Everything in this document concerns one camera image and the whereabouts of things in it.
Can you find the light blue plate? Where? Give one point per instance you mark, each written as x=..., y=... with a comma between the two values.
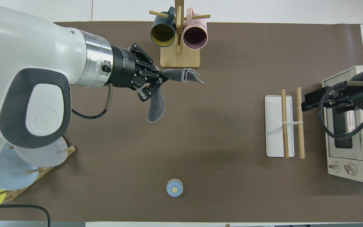
x=11, y=176

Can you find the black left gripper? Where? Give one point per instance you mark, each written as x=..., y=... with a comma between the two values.
x=123, y=67

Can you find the wooden plate rack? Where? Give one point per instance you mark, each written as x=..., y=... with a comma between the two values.
x=69, y=150

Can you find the brown table mat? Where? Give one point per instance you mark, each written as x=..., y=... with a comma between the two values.
x=200, y=142

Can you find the purple and grey towel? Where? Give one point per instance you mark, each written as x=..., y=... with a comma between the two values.
x=156, y=107

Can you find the white towel rack wooden rails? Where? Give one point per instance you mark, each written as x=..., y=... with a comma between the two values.
x=274, y=126

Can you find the wooden mug tree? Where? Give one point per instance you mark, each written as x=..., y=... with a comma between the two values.
x=180, y=60

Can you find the blue service bell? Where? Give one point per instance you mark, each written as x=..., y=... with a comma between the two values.
x=175, y=188

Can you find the pale grey plate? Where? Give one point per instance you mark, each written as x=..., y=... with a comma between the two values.
x=49, y=157

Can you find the cream toaster oven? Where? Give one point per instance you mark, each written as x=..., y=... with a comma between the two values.
x=345, y=157

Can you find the pink mug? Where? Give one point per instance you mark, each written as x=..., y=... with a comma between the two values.
x=195, y=36

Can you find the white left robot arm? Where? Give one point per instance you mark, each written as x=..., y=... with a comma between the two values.
x=27, y=47

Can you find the dark teal mug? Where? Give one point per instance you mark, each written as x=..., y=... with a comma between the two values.
x=162, y=33

